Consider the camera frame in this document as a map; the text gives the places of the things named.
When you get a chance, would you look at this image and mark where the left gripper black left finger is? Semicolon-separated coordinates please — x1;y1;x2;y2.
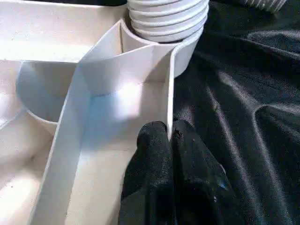
118;120;175;225

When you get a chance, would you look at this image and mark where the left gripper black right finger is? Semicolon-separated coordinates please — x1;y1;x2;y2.
170;118;242;225

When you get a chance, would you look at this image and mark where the white plastic table top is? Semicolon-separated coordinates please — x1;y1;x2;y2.
0;0;200;225

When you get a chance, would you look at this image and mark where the white plastic table leg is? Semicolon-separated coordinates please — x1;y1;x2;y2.
126;0;210;44
239;0;287;14

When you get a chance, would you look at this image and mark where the black work mat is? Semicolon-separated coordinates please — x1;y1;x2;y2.
98;0;300;225

